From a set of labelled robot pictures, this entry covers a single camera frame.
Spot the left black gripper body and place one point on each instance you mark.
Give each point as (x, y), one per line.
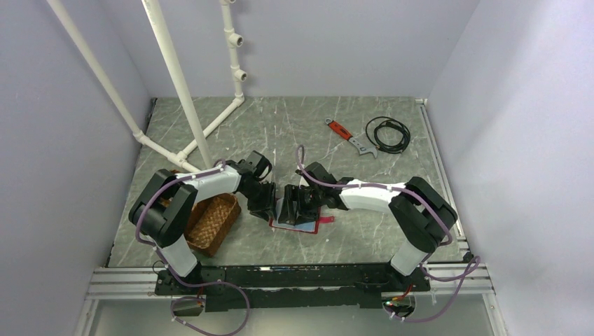
(260, 197)

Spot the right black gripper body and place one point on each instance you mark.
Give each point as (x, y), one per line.
(308, 202)

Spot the woven wicker basket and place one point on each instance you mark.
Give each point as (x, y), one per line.
(201, 209)

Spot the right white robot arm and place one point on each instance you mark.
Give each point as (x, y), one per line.
(424, 217)

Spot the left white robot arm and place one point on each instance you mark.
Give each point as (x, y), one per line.
(180, 261)

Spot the red handled adjustable wrench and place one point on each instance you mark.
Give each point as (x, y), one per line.
(346, 135)

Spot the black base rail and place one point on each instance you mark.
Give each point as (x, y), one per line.
(364, 285)

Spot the white pvc pipe frame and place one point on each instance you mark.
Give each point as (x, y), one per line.
(164, 40)

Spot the aluminium frame rail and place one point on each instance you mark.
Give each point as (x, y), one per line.
(138, 283)

